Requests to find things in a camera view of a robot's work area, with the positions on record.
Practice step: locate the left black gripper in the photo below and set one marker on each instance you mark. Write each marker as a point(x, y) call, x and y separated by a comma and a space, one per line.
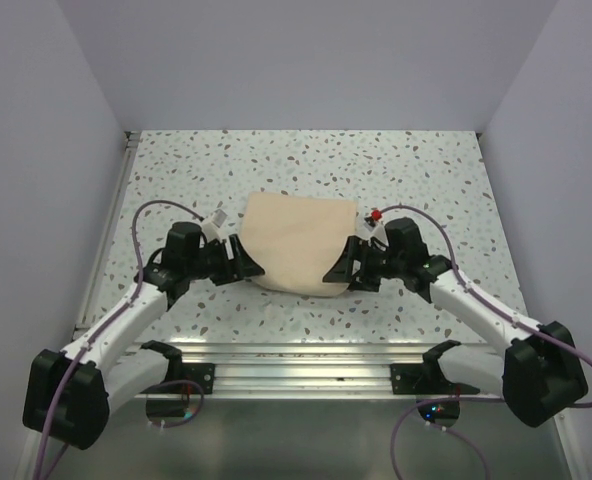
point(240, 266)

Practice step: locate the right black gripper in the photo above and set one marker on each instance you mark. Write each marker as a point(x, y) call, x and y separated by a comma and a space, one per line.
point(342, 272)

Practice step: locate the beige cloth wrap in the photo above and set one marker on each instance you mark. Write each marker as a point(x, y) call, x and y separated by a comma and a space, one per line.
point(297, 240)

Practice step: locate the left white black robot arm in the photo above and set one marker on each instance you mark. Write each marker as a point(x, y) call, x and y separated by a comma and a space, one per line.
point(72, 392)

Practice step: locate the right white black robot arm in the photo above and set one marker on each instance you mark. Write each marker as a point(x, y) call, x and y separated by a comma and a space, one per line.
point(532, 368)

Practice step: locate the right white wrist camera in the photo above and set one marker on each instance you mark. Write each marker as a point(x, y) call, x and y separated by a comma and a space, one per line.
point(373, 228)

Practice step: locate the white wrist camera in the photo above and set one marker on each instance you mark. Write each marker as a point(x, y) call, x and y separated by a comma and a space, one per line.
point(212, 226)
point(373, 228)

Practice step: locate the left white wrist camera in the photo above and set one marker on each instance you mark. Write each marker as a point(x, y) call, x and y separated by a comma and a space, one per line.
point(212, 226)

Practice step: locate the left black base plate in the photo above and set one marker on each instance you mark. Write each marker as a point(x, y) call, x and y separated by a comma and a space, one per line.
point(202, 374)

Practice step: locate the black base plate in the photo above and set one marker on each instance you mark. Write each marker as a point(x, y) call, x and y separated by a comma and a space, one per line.
point(202, 374)
point(419, 379)

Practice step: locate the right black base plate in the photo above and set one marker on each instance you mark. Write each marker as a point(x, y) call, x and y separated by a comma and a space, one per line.
point(419, 379)

